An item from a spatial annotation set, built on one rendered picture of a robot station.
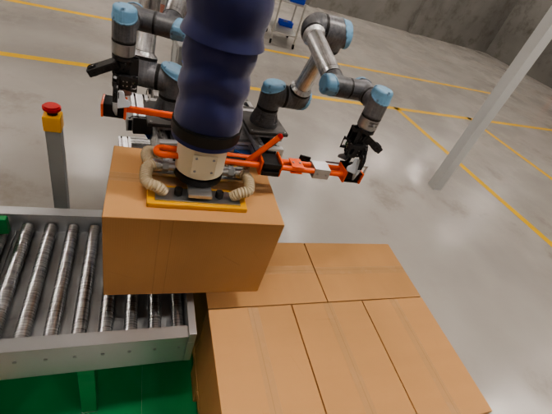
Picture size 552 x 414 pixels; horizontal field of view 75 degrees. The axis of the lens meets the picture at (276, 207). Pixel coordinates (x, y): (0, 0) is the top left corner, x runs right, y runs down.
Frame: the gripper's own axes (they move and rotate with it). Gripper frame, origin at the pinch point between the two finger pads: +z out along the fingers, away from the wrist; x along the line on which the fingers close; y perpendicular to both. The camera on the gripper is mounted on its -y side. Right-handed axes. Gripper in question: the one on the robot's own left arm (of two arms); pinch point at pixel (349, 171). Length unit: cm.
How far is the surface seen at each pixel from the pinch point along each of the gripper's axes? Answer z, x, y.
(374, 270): 67, -2, -48
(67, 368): 75, 34, 101
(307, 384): 66, 55, 14
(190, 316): 59, 26, 58
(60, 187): 56, -47, 116
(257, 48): -42, 8, 52
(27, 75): 115, -291, 191
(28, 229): 64, -26, 125
